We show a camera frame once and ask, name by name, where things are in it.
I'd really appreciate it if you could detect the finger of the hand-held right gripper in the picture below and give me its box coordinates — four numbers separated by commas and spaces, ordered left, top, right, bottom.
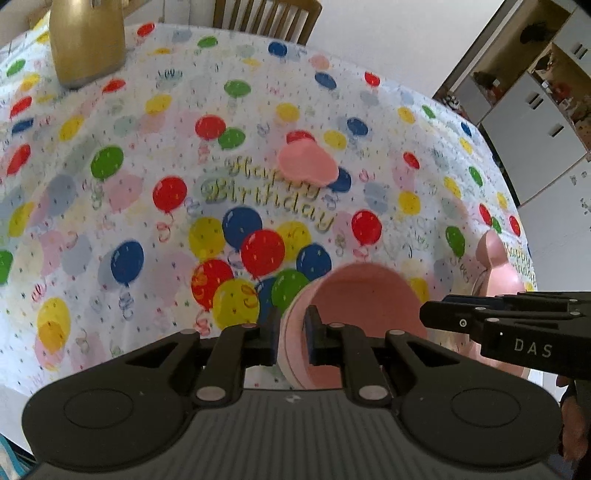
419, 300, 591, 343
442, 291, 591, 311

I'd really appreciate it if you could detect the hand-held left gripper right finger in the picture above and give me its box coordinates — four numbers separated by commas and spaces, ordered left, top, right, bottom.
305, 305, 467, 407

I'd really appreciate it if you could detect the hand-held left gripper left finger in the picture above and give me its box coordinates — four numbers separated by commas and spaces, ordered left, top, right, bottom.
122, 307, 282, 408

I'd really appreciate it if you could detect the pink bear-shaped divided plate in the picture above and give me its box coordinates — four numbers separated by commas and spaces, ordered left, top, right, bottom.
427, 230, 539, 377

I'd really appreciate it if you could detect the pink bowl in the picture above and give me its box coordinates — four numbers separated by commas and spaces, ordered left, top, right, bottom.
281, 262, 428, 391

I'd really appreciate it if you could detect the small pink plate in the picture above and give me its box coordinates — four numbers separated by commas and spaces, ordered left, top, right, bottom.
277, 142, 339, 187

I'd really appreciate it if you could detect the person's right hand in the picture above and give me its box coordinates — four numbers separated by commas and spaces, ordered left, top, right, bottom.
556, 376, 591, 462

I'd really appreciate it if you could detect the white storage shelf unit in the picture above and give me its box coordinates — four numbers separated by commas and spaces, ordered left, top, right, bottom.
433, 0, 591, 207

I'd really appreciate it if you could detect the balloon printed tablecloth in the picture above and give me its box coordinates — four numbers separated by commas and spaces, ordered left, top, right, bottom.
0, 21, 539, 444

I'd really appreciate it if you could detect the striped cloth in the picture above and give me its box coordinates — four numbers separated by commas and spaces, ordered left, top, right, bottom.
0, 434, 34, 480

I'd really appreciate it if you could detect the wooden slatted chair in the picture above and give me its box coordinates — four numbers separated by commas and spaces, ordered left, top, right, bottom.
213, 0, 323, 46

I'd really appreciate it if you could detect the gold metallic vase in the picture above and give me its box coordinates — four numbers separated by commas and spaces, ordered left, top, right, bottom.
48, 0, 127, 90

